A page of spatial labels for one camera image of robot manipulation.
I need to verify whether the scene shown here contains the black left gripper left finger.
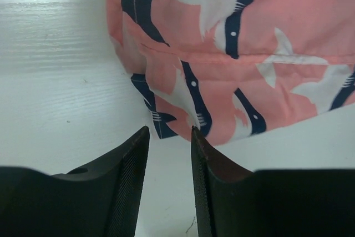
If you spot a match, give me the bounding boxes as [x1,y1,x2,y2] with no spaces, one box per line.
[1,127,150,236]

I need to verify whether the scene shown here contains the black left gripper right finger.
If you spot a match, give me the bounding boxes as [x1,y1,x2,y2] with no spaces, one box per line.
[191,127,354,236]

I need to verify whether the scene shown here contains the pink shark print shorts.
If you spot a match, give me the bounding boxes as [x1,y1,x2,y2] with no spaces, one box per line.
[106,0,354,145]

